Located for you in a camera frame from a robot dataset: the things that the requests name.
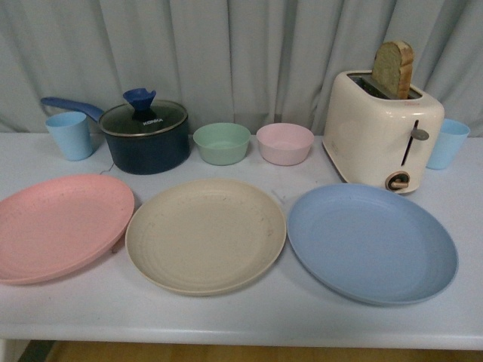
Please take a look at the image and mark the grey curtain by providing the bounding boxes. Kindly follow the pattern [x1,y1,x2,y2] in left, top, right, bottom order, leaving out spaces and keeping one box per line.
[1,1,482,137]

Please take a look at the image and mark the green bowl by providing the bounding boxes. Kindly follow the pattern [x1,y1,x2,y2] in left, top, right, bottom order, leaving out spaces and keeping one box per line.
[193,123,251,166]

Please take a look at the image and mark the blue plate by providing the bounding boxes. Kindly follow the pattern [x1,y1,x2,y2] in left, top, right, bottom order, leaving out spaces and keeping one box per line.
[287,184,459,305]

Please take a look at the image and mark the left light blue cup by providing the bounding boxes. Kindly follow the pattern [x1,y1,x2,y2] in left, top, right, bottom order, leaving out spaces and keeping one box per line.
[45,112,94,161]

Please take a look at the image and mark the beige plate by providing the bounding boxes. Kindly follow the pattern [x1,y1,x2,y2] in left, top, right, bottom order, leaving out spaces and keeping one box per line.
[125,179,286,296]

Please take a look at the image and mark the pink plate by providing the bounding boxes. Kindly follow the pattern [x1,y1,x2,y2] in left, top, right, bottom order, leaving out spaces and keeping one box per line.
[1,174,135,285]

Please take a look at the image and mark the right light blue cup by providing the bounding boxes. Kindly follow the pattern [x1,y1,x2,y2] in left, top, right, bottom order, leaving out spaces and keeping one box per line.
[426,118,470,170]

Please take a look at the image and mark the glass pot lid blue knob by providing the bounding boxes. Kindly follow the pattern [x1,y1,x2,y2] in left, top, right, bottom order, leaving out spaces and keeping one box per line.
[100,88,188,137]

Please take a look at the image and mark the bread slice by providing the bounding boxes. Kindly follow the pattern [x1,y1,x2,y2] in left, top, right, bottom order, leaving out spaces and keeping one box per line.
[371,41,414,100]

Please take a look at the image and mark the pink bowl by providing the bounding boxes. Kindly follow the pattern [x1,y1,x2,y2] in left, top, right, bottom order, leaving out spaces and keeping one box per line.
[256,123,315,166]

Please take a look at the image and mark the dark blue saucepan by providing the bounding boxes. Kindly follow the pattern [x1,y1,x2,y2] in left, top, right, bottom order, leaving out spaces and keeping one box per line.
[41,97,190,175]

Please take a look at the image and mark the cream toaster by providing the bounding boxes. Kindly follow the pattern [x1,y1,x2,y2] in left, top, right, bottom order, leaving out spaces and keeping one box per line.
[322,71,445,194]

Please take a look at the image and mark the light blue cup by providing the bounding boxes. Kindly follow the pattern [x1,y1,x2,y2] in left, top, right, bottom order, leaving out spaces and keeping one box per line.
[426,118,470,170]
[45,112,94,161]

